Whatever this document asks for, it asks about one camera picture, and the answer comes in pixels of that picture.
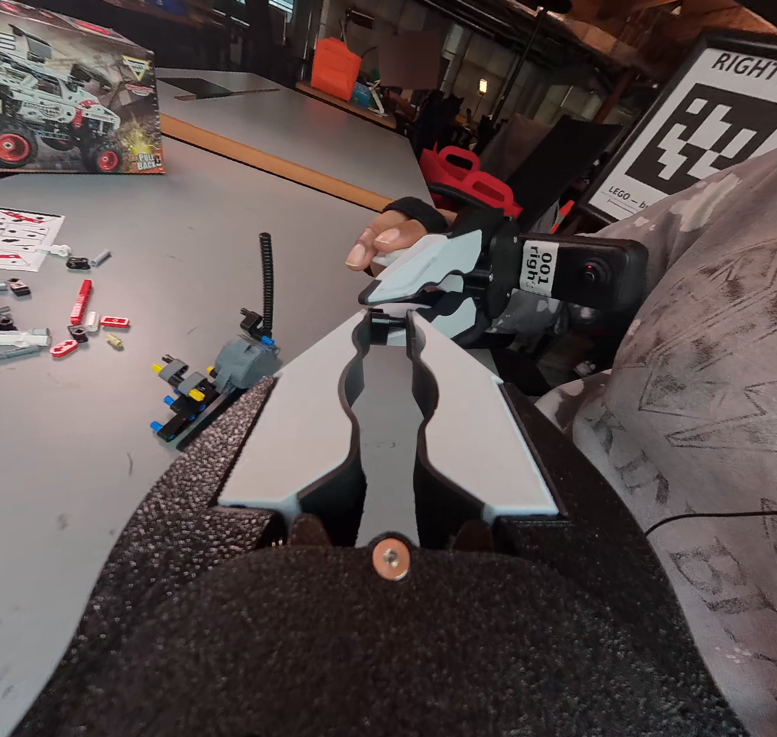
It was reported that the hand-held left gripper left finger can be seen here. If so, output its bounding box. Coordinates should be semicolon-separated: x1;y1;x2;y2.
217;310;373;548

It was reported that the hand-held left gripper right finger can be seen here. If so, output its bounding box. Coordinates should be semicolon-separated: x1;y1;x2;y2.
404;310;559;548

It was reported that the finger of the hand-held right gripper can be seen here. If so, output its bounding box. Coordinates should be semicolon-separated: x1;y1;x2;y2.
412;274;488;349
357;229;484;308

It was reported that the small black toy brick connector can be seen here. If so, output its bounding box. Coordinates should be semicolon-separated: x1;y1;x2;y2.
368;311;406;347

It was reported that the person's right hand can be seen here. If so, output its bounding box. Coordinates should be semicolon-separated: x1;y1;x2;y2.
345;209;455;274

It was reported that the grey and black toy brick assembly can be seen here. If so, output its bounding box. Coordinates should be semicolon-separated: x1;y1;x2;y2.
150;233;283;444

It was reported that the red plastic crate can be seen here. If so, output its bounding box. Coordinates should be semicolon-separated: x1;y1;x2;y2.
419;146;524;219

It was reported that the grey printed hoodie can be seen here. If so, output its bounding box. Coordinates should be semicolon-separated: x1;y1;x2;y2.
534;251;777;737

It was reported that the orange bag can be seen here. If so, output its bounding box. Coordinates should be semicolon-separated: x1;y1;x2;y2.
311;37;363;102

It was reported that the lego instruction sheet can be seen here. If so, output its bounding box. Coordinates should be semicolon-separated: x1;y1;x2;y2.
0;208;66;272

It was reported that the monster truck toy box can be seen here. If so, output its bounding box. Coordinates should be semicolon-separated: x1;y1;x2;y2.
0;0;166;175

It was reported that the thin black cord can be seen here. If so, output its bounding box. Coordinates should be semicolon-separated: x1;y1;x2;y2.
645;508;777;536

